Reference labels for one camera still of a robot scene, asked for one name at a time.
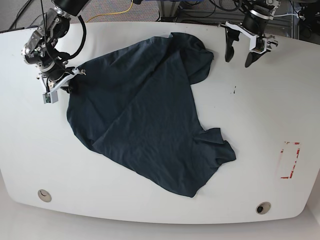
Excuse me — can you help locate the table cable grommet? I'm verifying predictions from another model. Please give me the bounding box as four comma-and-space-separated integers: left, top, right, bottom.
256, 202, 272, 215
37, 189, 52, 203

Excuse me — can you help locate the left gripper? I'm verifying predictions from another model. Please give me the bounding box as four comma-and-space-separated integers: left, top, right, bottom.
220, 21, 278, 68

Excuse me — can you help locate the yellow cable on floor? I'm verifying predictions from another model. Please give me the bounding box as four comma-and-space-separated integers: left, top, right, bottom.
86, 0, 133, 24

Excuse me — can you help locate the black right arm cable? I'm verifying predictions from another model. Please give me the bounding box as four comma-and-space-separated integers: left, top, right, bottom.
44, 14, 88, 76

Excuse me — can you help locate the right table cable grommet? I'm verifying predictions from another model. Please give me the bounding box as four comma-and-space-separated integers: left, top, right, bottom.
256, 202, 272, 215

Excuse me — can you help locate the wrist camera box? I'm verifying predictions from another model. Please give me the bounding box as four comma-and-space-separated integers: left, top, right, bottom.
42, 91, 59, 104
249, 37, 267, 54

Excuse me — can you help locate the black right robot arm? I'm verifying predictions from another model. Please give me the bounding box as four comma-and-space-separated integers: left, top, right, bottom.
21, 0, 89, 93

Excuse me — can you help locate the dark navy t-shirt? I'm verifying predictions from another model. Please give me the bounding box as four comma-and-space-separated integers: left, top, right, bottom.
66, 32, 236, 198

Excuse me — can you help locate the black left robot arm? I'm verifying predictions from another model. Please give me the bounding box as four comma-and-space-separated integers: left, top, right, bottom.
222, 0, 280, 68

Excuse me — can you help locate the red tape rectangle marking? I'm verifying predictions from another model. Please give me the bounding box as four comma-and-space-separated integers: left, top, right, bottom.
277, 141, 301, 180

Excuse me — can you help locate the left table cable grommet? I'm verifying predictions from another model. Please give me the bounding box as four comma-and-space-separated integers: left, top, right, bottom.
37, 189, 52, 203

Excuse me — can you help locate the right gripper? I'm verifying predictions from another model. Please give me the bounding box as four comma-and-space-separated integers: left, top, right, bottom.
37, 67, 86, 94

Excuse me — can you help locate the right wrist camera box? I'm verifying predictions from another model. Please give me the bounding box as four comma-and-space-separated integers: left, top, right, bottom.
42, 91, 59, 104

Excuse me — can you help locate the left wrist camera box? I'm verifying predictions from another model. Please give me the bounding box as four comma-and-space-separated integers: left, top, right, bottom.
249, 37, 267, 54

